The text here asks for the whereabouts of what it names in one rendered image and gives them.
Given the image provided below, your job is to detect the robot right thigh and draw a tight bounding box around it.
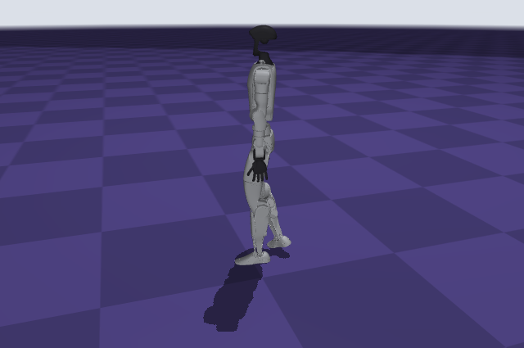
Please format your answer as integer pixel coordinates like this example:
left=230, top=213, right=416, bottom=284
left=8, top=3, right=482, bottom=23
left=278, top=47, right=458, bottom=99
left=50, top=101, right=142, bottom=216
left=251, top=146, right=269, bottom=199

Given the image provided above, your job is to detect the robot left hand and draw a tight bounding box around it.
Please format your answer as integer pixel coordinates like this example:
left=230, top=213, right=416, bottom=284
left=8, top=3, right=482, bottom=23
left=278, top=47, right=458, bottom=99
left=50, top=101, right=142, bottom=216
left=247, top=149, right=268, bottom=183

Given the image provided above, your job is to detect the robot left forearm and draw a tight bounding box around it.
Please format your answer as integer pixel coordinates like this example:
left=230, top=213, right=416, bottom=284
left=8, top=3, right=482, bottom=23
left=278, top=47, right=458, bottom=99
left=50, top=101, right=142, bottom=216
left=252, top=111, right=266, bottom=158

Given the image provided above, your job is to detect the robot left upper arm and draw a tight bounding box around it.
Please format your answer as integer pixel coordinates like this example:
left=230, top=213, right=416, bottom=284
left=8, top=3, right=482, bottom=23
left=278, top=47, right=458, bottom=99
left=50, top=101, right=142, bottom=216
left=249, top=68, right=270, bottom=121

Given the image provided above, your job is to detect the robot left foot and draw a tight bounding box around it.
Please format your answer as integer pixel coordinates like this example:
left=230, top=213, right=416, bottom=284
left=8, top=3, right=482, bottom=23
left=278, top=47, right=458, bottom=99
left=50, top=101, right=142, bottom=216
left=235, top=251, right=270, bottom=265

